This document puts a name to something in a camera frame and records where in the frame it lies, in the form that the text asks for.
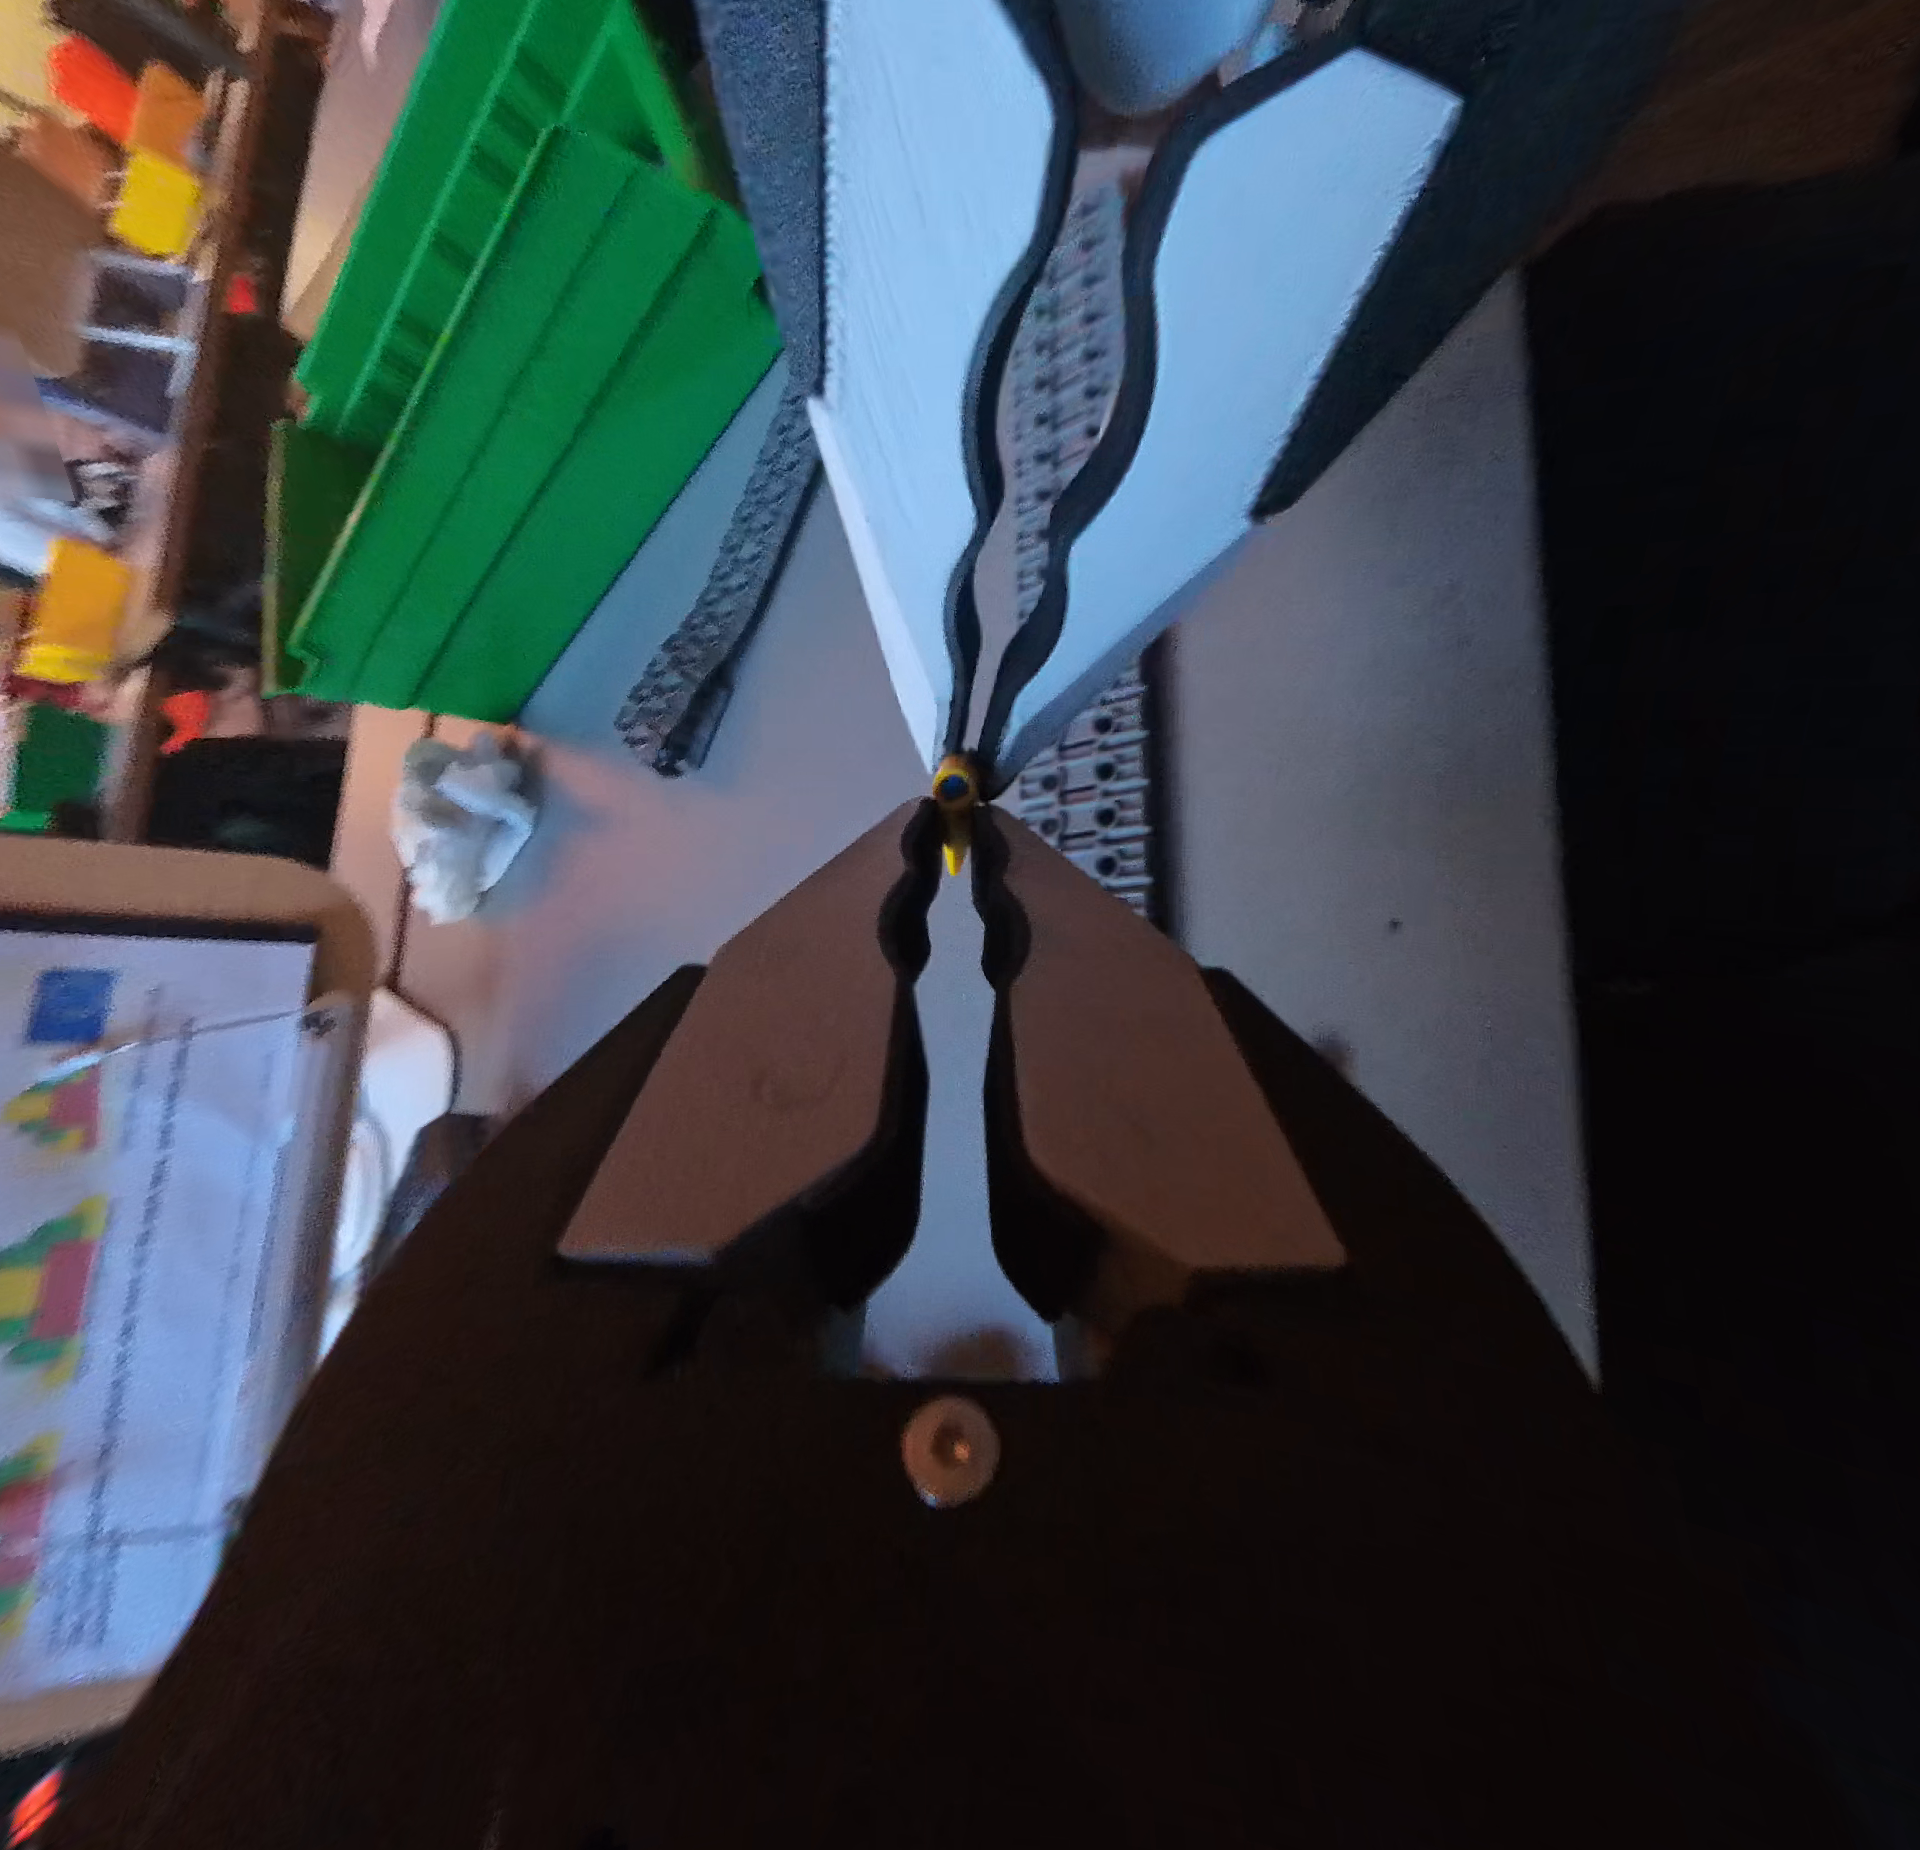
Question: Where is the yellow storage box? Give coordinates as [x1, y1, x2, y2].
[17, 537, 140, 685]
[111, 153, 206, 255]

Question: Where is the printed instruction sheet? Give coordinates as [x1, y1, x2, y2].
[0, 927, 324, 1695]

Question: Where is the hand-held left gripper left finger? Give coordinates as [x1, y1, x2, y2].
[556, 799, 922, 1300]

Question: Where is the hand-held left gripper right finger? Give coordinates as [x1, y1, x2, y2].
[970, 813, 1348, 1321]

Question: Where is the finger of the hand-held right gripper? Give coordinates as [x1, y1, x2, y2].
[970, 46, 1467, 776]
[808, 0, 1076, 760]

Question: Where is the dark grey brick block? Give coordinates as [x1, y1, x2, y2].
[387, 1113, 503, 1252]

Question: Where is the green plastic bin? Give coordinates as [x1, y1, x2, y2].
[262, 125, 788, 718]
[297, 0, 707, 444]

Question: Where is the grey perforated strip left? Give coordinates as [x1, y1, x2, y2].
[618, 365, 828, 781]

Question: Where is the person's right forearm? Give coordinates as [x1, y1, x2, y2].
[1558, 0, 1920, 226]

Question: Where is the crumpled white tissue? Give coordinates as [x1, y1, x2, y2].
[392, 726, 538, 926]

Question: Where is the wooden shelf rack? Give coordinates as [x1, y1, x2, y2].
[0, 0, 361, 848]

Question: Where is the orange storage box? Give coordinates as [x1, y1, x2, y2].
[53, 43, 212, 162]

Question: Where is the white stand base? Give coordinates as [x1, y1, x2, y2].
[321, 988, 458, 1283]

